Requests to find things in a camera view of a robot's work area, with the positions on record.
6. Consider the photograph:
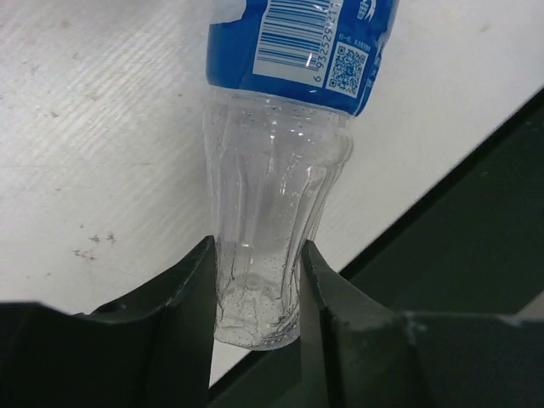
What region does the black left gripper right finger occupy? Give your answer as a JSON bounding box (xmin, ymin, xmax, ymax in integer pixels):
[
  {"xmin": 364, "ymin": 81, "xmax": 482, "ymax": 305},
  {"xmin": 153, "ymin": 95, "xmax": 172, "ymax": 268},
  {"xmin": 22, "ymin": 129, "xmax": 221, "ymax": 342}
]
[{"xmin": 300, "ymin": 241, "xmax": 543, "ymax": 407}]

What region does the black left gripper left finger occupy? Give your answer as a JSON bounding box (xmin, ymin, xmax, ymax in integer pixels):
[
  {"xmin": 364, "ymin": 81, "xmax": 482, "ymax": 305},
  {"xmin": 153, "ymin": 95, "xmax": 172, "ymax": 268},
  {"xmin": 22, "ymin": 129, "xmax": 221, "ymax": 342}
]
[{"xmin": 1, "ymin": 236, "xmax": 215, "ymax": 407}]

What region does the blue label clear plastic bottle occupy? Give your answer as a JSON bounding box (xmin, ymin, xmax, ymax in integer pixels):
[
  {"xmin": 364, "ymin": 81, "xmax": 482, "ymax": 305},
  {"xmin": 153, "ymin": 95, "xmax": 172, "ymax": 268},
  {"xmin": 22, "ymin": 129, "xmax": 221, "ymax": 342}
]
[{"xmin": 204, "ymin": 0, "xmax": 398, "ymax": 351}]

